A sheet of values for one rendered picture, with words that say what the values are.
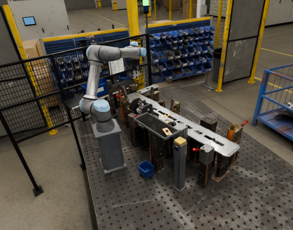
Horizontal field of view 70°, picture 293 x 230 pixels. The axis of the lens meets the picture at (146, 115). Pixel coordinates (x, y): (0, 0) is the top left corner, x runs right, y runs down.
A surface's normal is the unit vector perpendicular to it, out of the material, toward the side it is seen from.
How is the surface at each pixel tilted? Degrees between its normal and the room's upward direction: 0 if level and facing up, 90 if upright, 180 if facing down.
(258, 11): 90
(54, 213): 0
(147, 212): 0
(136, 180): 0
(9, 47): 91
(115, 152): 90
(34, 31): 90
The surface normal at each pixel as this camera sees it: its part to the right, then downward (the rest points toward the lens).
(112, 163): 0.36, 0.46
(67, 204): -0.07, -0.86
